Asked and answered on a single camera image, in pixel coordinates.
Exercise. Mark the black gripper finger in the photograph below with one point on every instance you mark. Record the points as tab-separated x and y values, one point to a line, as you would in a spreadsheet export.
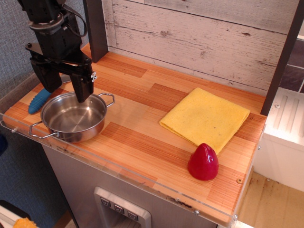
83	85
49	77

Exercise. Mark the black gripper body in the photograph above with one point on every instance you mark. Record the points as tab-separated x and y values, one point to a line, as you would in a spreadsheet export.
59	45

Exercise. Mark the yellow cloth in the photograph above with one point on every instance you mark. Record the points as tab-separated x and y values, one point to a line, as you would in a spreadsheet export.
202	117

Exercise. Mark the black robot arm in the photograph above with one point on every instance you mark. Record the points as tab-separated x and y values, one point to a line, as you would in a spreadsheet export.
45	11

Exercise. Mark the stainless steel pot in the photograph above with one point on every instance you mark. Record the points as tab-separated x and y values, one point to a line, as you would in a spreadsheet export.
74	122

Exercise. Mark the clear acrylic table edge guard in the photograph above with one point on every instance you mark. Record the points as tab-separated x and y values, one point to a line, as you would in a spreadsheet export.
154	160

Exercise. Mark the silver dispenser button panel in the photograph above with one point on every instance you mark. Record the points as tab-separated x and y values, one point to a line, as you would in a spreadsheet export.
116	212

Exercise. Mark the red plastic strawberry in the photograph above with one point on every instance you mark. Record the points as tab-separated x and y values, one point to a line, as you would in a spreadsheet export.
203	163

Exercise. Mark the orange object bottom left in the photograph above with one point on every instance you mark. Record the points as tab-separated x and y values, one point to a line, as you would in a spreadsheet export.
24	223

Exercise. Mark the white toy sink unit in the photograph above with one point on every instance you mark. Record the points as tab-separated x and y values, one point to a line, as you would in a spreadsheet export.
280	154

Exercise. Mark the blue handled metal spoon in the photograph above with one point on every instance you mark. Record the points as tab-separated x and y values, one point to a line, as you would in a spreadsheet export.
41	98

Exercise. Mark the dark vertical post left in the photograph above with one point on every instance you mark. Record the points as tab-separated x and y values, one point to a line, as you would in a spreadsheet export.
95	21

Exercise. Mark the dark vertical post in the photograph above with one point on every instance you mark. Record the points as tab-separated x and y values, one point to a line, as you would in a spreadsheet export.
285	55
95	21

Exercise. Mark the dark vertical post right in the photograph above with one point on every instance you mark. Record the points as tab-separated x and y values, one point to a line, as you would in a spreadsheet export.
285	55

